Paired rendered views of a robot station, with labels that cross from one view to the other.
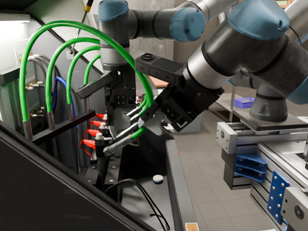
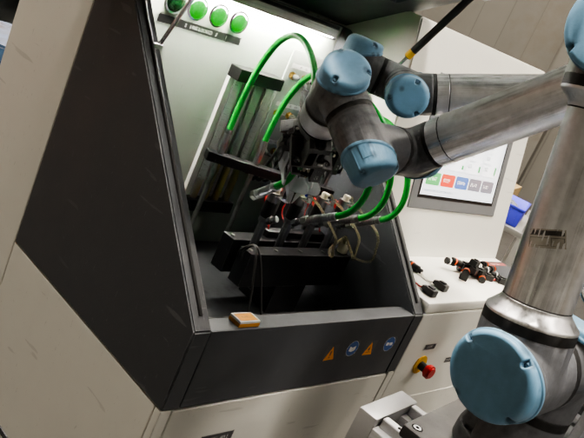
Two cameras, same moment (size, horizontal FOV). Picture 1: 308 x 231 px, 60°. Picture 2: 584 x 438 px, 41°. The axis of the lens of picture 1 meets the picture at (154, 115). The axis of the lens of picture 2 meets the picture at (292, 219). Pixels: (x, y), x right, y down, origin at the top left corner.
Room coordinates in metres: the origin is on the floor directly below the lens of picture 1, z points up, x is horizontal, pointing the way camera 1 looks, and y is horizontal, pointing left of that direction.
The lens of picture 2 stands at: (-0.45, -0.92, 1.54)
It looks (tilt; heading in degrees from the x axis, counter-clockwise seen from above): 17 degrees down; 41
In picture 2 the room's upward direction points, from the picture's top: 24 degrees clockwise
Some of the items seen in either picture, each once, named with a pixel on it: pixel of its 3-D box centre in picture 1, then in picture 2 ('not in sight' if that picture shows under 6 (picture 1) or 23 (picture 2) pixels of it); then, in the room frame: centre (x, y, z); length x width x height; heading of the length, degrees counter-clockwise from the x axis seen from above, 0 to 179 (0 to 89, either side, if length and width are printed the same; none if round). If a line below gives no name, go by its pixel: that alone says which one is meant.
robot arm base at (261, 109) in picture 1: (269, 104); not in sight; (1.07, -0.49, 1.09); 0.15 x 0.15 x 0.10
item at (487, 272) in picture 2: (146, 98); (478, 268); (1.45, 0.04, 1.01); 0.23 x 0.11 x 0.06; 2
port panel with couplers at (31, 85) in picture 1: (33, 85); (290, 115); (0.93, 0.43, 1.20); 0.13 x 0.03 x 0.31; 2
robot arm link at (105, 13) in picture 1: (115, 24); (357, 65); (0.71, 0.10, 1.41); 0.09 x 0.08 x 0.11; 133
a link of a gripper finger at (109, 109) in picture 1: (110, 109); not in sight; (0.69, 0.12, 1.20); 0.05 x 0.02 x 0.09; 2
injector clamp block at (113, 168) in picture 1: (108, 173); (278, 272); (0.83, 0.16, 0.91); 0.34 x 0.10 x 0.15; 2
